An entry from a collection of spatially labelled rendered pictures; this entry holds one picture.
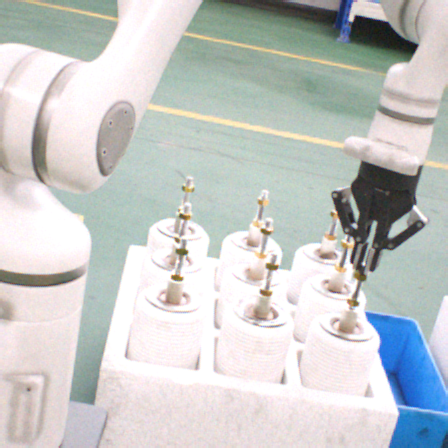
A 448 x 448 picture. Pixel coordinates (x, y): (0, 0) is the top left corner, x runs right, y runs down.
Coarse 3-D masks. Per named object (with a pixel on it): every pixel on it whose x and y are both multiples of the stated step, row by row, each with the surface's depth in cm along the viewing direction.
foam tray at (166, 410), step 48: (144, 384) 107; (192, 384) 107; (240, 384) 108; (288, 384) 111; (384, 384) 115; (144, 432) 110; (192, 432) 110; (240, 432) 110; (288, 432) 110; (336, 432) 110; (384, 432) 110
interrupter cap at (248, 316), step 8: (240, 304) 113; (248, 304) 113; (272, 304) 115; (240, 312) 111; (248, 312) 112; (272, 312) 113; (280, 312) 113; (248, 320) 109; (256, 320) 110; (264, 320) 110; (272, 320) 110; (280, 320) 111
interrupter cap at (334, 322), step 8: (328, 312) 115; (336, 312) 116; (320, 320) 113; (328, 320) 113; (336, 320) 114; (360, 320) 115; (328, 328) 111; (336, 328) 112; (360, 328) 113; (368, 328) 114; (336, 336) 110; (344, 336) 110; (352, 336) 110; (360, 336) 111; (368, 336) 111
